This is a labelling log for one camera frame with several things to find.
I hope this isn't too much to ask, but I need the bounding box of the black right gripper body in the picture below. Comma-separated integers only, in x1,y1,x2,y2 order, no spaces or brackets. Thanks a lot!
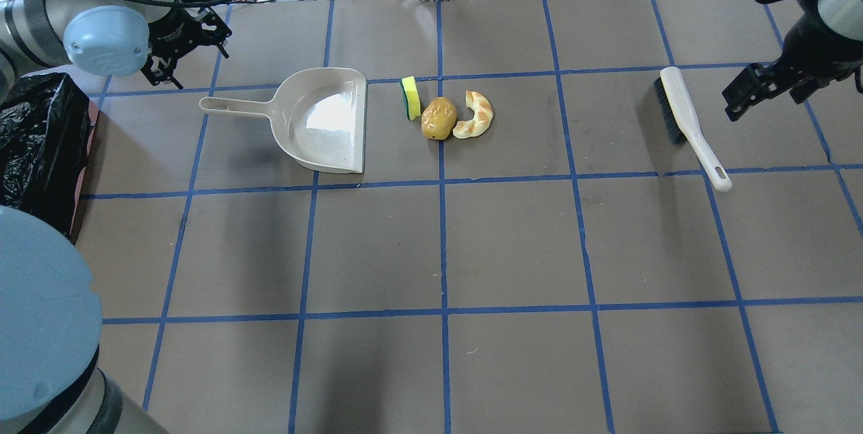
757,14,861,95

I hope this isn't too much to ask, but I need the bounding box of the croissant bread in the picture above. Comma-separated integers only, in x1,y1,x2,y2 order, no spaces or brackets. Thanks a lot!
451,90,494,140

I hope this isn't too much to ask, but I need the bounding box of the black bag lined bin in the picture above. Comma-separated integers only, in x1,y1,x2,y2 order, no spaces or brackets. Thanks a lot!
1,72,93,237

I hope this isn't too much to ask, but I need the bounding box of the beige plastic dustpan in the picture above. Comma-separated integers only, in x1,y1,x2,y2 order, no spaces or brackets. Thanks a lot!
198,67,367,174

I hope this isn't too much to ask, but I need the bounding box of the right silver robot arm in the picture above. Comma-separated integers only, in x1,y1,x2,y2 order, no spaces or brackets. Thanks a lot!
326,0,861,121

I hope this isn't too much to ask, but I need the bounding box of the yellow green sponge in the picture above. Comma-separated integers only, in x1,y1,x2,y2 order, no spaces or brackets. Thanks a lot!
400,75,422,121

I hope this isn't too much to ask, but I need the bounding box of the brown potato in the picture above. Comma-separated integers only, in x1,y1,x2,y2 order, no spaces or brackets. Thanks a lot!
420,96,457,140

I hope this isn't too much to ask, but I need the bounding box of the beige hand brush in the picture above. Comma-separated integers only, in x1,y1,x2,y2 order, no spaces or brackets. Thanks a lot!
653,66,732,192

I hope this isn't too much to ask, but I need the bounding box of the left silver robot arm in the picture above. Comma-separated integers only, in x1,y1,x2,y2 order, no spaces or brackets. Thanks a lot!
2,0,231,433

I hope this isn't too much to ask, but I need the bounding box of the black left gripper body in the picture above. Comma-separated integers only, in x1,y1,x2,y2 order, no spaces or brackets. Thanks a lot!
148,7,227,63

